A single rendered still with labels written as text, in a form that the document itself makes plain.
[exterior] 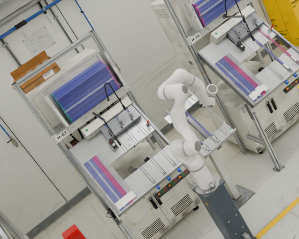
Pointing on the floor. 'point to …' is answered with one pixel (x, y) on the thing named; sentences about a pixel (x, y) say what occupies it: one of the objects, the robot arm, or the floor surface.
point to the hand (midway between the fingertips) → (204, 105)
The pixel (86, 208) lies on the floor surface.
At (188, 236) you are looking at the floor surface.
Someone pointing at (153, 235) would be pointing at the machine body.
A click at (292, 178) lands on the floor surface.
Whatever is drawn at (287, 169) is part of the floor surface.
